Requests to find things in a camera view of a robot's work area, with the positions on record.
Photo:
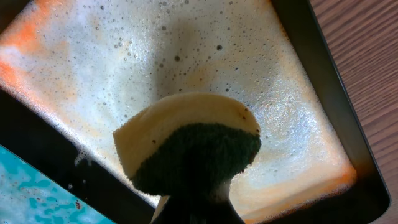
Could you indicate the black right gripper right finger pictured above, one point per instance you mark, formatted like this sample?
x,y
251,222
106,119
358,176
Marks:
x,y
217,209

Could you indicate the black tray with soapy foam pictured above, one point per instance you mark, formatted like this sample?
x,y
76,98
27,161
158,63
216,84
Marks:
x,y
86,66

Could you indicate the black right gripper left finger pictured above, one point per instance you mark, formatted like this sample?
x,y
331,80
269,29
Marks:
x,y
173,210

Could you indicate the green and yellow sponge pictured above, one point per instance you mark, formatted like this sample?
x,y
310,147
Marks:
x,y
187,144

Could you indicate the teal plastic tray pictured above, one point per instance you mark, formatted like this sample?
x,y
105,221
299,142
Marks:
x,y
28,196

